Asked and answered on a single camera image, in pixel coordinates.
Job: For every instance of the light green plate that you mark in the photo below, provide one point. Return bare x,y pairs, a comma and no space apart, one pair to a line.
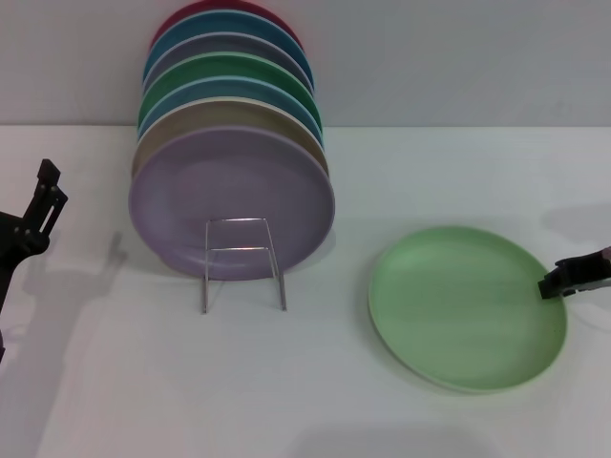
458,315

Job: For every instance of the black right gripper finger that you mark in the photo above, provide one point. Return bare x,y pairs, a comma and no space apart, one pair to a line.
582,272

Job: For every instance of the grey lilac plate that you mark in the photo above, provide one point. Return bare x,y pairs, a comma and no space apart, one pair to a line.
224,45

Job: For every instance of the teal blue plate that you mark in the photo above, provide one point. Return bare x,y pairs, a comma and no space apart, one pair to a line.
224,24

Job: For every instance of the red plate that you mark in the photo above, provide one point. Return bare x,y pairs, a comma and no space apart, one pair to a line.
167,21

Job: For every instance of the beige plate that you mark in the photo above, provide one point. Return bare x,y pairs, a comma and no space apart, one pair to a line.
215,114

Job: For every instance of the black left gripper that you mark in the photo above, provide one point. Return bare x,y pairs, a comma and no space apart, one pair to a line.
16,243

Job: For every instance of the light blue plate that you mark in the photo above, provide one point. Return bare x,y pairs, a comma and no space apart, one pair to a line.
224,88

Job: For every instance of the purple plate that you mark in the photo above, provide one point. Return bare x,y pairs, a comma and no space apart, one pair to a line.
191,200

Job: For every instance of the dark green plate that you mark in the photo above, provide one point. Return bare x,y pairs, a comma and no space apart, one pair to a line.
224,67

